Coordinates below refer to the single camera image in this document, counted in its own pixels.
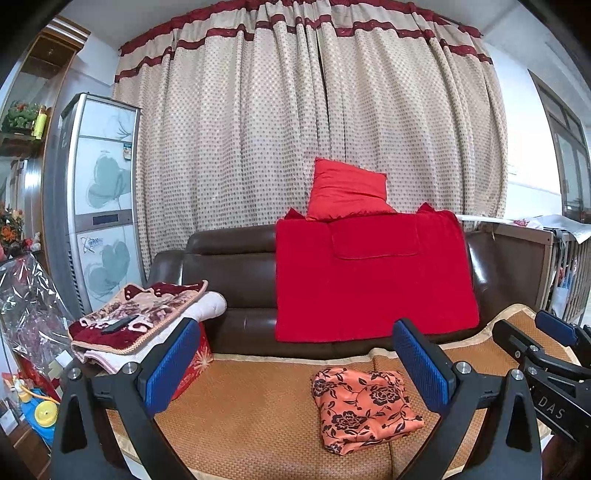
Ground red printed box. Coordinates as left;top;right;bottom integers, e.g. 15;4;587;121
171;320;214;402

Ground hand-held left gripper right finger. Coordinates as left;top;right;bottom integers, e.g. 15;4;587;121
392;318;544;480

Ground wooden cabinet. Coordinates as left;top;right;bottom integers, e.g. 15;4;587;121
0;14;90;259

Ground artificial flower bouquet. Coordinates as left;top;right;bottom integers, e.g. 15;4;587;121
0;203;26;252

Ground red blanket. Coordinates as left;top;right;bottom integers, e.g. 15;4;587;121
274;203;481;344

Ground yellow and blue toy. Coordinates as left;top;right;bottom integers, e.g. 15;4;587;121
14;374;58;428

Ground black remote control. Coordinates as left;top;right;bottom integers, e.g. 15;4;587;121
100;315;139;335

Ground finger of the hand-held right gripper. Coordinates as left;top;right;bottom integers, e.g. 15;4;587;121
492;319;550;370
536;310;591;344

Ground orange floral garment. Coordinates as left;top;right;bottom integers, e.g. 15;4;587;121
311;368;424;455

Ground clear plastic sheet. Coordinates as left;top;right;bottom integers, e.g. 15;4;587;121
0;253;75;370

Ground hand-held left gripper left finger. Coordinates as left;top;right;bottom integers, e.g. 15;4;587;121
51;316;204;480

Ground beige dotted curtain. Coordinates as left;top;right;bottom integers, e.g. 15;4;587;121
113;0;509;278

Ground folded floral blankets stack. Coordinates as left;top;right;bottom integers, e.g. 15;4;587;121
76;291;228;374

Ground brown leather sofa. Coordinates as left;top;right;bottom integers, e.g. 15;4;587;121
148;217;555;361

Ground window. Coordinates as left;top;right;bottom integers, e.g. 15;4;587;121
529;69;591;222

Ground green potted plant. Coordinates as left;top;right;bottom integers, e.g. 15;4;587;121
2;102;40;132

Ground red pillow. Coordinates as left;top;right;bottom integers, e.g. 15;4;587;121
305;158;398;221

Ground maroon floral plush blanket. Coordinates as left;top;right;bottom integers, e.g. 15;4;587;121
69;280;209;356

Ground standing air conditioner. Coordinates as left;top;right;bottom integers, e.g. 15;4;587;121
44;92;148;315

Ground tan woven sofa mat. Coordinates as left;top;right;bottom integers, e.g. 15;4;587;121
104;302;555;480

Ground grey plastic sheet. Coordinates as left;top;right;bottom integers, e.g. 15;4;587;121
526;213;591;243

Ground wooden crib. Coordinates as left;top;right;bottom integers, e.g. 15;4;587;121
462;217;591;324

